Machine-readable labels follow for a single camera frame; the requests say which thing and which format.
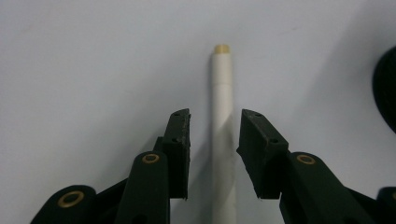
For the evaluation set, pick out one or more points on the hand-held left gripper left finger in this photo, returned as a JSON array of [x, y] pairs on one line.
[[177, 161]]

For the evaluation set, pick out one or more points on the black mesh pen holder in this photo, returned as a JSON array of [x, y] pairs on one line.
[[387, 93]]

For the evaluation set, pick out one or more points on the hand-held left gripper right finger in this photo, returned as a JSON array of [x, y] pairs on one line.
[[264, 155]]

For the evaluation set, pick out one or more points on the white table mat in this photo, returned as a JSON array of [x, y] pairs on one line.
[[93, 62]]

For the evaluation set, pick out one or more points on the white pen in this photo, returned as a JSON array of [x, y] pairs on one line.
[[221, 93]]

